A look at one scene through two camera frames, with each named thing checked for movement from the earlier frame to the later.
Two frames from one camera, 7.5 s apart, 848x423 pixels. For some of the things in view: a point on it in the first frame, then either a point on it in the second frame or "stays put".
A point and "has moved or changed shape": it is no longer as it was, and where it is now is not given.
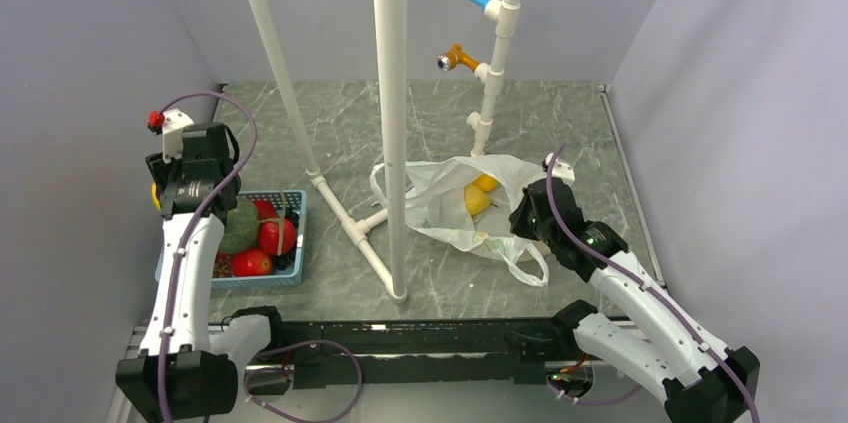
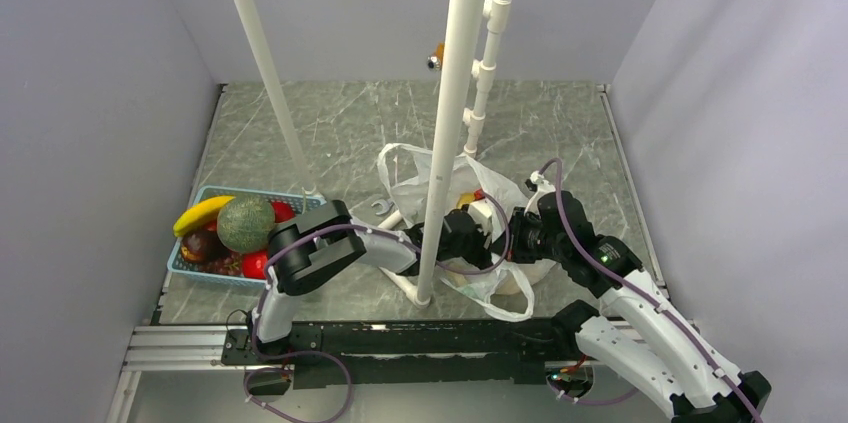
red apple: (269, 237) has moved or changed shape
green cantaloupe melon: (241, 228) stays put
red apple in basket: (251, 263) stays put
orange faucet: (449, 60) to (434, 62)
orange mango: (487, 182) to (465, 198)
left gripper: (162, 170) to (481, 257)
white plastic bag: (436, 206) has moved or changed shape
